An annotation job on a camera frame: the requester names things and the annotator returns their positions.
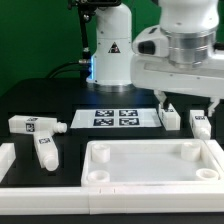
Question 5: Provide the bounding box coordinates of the white obstacle wall bar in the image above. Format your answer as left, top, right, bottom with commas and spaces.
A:
0, 185, 224, 215

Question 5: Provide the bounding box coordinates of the black camera pole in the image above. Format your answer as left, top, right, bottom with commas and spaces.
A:
67, 0, 121, 80

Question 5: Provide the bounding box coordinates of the white desk top tray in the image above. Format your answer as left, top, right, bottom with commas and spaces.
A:
81, 139, 224, 186

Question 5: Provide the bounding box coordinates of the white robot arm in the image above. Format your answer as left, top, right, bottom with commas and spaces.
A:
87, 0, 224, 114

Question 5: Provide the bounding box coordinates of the white left wall block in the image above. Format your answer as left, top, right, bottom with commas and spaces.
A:
0, 143, 16, 182

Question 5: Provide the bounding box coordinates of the white marker sheet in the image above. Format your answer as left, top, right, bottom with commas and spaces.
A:
71, 108, 161, 129

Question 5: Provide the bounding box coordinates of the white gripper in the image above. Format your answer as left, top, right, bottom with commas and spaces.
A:
131, 25, 224, 117

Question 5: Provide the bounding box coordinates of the black cable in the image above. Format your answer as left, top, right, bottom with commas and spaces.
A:
45, 59, 88, 79

